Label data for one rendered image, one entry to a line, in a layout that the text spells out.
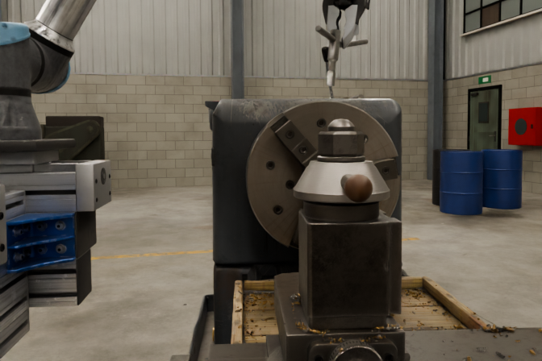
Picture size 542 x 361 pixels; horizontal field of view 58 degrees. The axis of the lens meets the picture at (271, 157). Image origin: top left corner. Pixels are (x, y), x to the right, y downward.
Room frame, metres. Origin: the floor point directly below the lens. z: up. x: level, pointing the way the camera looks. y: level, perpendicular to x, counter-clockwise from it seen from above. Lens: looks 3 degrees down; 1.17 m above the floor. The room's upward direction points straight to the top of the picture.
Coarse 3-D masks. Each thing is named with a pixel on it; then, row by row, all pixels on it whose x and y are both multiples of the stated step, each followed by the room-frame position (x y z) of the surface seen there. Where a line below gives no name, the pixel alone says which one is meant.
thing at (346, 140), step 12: (336, 120) 0.40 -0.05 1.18; (348, 120) 0.40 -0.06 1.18; (324, 132) 0.40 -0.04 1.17; (336, 132) 0.39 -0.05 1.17; (348, 132) 0.39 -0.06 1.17; (360, 132) 0.40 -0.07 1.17; (324, 144) 0.40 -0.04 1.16; (336, 144) 0.39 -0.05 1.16; (348, 144) 0.39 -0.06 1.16; (360, 144) 0.40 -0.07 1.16; (324, 156) 0.40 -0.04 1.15; (336, 156) 0.39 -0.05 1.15; (348, 156) 0.39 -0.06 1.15; (360, 156) 0.39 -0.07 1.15
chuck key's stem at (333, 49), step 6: (336, 30) 1.02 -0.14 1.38; (336, 36) 1.02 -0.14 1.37; (330, 42) 1.02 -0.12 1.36; (336, 42) 1.02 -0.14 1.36; (330, 48) 1.02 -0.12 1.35; (336, 48) 1.02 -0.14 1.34; (330, 54) 1.02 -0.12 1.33; (336, 54) 1.02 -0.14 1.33; (330, 60) 1.02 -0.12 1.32; (336, 60) 1.02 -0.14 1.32; (330, 66) 1.02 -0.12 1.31; (330, 72) 1.02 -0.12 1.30; (330, 78) 1.02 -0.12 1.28; (330, 84) 1.02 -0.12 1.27
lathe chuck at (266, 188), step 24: (312, 120) 0.98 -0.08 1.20; (360, 120) 0.98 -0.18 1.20; (264, 144) 0.97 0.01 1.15; (312, 144) 0.98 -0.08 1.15; (384, 144) 0.99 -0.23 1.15; (264, 168) 0.97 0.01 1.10; (288, 168) 0.98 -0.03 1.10; (264, 192) 0.97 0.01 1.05; (288, 192) 0.98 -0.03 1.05; (264, 216) 0.97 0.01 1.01; (288, 216) 0.98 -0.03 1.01; (288, 240) 0.98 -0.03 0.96
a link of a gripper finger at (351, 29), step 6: (354, 6) 1.04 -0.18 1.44; (348, 12) 1.05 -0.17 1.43; (354, 12) 1.04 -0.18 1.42; (348, 18) 1.05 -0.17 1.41; (354, 18) 1.04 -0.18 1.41; (348, 24) 1.05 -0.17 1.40; (354, 24) 1.04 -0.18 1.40; (348, 30) 1.05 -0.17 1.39; (354, 30) 1.04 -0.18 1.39; (348, 36) 1.05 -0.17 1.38; (342, 42) 1.05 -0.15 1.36; (348, 42) 1.05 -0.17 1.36
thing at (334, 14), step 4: (328, 8) 1.07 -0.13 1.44; (332, 8) 1.06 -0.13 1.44; (336, 8) 1.06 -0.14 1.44; (328, 12) 1.07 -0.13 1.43; (332, 12) 1.06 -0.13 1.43; (336, 12) 1.06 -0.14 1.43; (340, 12) 1.06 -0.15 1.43; (328, 16) 1.07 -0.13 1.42; (332, 16) 1.06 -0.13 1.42; (336, 16) 1.06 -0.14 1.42; (340, 16) 1.07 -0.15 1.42; (328, 20) 1.07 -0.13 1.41; (332, 20) 1.06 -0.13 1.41; (336, 20) 1.06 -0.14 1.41; (328, 24) 1.07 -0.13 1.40; (332, 24) 1.06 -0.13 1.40; (336, 24) 1.06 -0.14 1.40; (328, 28) 1.07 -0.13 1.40; (332, 28) 1.06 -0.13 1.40; (336, 28) 1.06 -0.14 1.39
